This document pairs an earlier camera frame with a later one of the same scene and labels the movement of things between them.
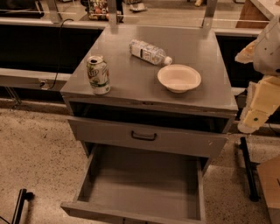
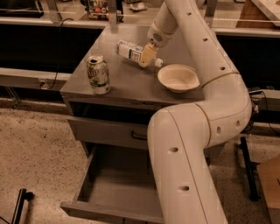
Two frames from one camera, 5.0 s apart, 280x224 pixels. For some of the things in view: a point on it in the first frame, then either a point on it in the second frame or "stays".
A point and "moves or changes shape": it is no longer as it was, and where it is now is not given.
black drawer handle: x=145 y=138 stays
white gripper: x=269 y=53 to x=157 y=37
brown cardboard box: x=269 y=175 stays
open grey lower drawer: x=141 y=185 stays
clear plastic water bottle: x=149 y=52 moves or changes shape
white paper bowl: x=178 y=78 stays
